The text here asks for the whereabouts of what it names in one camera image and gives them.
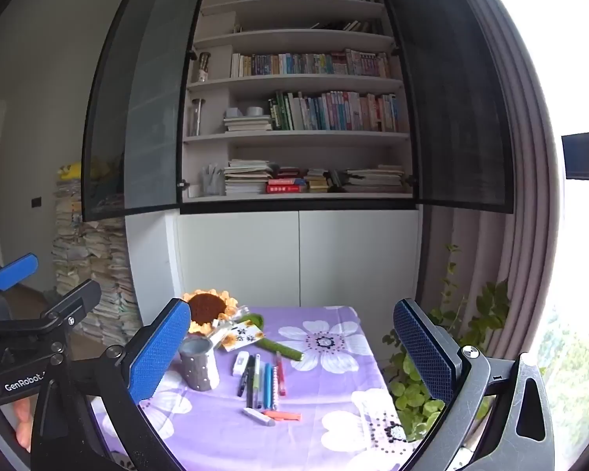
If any crochet sunflower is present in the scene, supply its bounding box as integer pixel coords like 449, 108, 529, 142
181, 289, 306, 361

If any grey glove shaped holder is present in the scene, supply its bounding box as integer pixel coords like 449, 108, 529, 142
199, 164, 225, 197

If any small stack of books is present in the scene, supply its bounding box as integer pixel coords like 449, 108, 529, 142
304, 168, 332, 193

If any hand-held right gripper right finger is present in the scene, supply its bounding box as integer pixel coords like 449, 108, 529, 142
393, 298, 555, 471

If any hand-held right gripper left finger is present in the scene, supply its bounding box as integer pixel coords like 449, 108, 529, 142
29, 298, 192, 471

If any stack of pale books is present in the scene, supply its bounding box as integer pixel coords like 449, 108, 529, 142
223, 158, 276, 196

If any red pencil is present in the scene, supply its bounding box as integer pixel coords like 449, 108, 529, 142
262, 409, 302, 423

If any dark glass cabinet door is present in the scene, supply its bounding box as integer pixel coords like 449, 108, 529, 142
80, 0, 210, 223
374, 0, 515, 214

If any red pen clear cap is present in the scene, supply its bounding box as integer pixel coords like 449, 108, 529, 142
274, 351, 287, 397

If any white bookshelf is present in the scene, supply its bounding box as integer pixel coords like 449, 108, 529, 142
179, 0, 420, 207

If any dark rectangular panel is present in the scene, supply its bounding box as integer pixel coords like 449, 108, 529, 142
562, 131, 589, 181

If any mauve curtain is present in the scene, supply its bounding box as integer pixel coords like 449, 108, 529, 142
422, 0, 565, 369

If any white lower cabinet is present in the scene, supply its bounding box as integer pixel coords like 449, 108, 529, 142
125, 208, 423, 325

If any stack of grey books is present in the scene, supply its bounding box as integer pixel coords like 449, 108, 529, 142
223, 115, 274, 133

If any pile of papers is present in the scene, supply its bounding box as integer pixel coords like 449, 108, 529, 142
51, 177, 143, 347

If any row of leaning books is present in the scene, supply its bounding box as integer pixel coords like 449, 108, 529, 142
310, 18, 384, 35

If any stack of magazines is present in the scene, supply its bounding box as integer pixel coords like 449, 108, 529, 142
342, 164, 406, 194

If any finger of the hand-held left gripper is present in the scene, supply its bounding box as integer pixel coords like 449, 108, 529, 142
0, 279, 102, 350
0, 254, 39, 305

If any person's left hand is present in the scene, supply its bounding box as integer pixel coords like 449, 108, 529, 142
14, 396, 34, 453

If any pale green pen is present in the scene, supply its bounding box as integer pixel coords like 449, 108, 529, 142
252, 353, 262, 409

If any green potted plant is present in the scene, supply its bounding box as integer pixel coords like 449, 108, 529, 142
383, 243, 514, 442

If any purple floral tablecloth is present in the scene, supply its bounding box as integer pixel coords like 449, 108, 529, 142
91, 305, 423, 471

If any grey felt pen holder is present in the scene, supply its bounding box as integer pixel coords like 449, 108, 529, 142
178, 336, 221, 392

